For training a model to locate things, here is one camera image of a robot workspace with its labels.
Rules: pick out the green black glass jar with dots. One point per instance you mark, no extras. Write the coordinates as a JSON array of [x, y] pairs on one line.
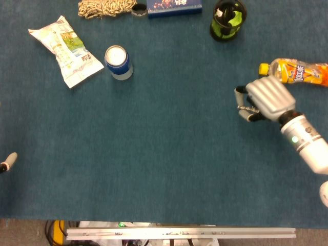
[[227, 20]]

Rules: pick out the aluminium profile rail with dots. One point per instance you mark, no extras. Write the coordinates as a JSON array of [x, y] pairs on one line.
[[179, 232]]

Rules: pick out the yellow black device under table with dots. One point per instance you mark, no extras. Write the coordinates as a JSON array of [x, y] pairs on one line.
[[55, 230]]

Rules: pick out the dark blue printed box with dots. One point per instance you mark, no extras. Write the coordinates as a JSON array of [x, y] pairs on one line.
[[174, 6]]

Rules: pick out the orange juice bottle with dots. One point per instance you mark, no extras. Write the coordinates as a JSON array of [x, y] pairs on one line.
[[297, 72]]

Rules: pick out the blue felt table cloth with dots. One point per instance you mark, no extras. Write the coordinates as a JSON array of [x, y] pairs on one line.
[[159, 133]]

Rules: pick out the silver magnetic ball chain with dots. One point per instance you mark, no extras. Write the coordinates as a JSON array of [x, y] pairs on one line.
[[247, 108]]

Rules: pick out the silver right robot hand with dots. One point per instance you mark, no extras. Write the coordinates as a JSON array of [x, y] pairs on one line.
[[269, 98]]

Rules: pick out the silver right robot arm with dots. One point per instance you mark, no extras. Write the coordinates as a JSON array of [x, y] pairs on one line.
[[306, 138]]

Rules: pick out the blue and silver drink can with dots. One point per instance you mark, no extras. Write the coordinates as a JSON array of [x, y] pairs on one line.
[[118, 62]]

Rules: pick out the white green snack bag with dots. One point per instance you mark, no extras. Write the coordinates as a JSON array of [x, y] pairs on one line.
[[67, 52]]

